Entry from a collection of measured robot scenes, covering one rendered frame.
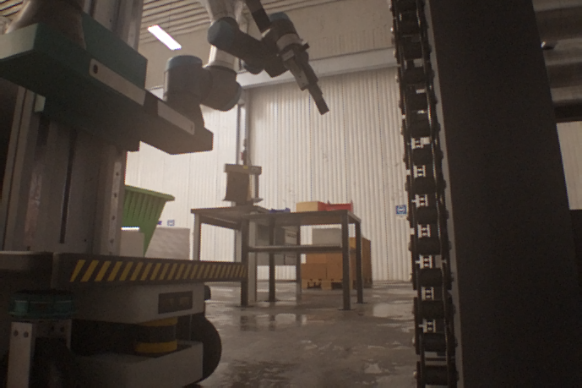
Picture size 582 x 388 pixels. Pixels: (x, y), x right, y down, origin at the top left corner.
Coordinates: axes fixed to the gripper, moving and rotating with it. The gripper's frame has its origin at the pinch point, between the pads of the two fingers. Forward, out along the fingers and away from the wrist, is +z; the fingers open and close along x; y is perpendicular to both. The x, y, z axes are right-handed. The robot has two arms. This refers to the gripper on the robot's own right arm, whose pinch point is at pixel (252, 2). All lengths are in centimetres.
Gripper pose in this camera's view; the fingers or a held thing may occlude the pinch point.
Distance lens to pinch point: 75.0
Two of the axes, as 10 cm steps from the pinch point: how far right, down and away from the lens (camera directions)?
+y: -8.9, 4.4, 1.4
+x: -2.0, -0.9, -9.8
